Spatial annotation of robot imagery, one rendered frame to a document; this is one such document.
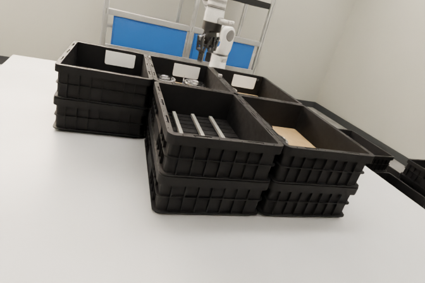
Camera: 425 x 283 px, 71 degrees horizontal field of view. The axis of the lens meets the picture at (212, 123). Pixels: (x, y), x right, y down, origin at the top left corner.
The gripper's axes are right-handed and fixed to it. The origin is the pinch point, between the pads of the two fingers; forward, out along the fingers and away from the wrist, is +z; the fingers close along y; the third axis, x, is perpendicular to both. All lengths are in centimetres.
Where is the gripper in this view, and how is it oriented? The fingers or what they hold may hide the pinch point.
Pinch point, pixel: (204, 58)
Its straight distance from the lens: 122.0
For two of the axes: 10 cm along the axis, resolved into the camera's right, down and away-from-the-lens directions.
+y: -4.8, 2.2, -8.5
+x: 8.4, 3.8, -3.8
